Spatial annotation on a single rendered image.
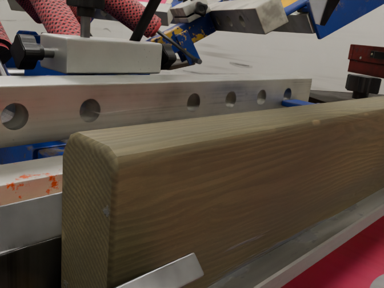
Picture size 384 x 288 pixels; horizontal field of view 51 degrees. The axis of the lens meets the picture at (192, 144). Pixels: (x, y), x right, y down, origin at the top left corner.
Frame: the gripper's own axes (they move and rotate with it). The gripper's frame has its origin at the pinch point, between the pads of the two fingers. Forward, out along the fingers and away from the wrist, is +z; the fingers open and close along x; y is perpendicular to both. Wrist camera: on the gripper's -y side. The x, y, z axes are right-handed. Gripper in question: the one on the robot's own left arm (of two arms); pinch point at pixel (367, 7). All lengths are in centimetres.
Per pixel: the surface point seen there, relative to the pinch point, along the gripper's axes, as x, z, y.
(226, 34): -174, 8, -202
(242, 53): -158, 19, -202
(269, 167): 2.0, 7.7, 12.2
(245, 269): 2.2, 12.2, 13.2
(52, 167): -15.1, 12.9, 13.2
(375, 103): 1.2, 6.0, -1.8
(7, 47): -43.3, 7.1, 4.4
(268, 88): -20.1, 9.8, -21.9
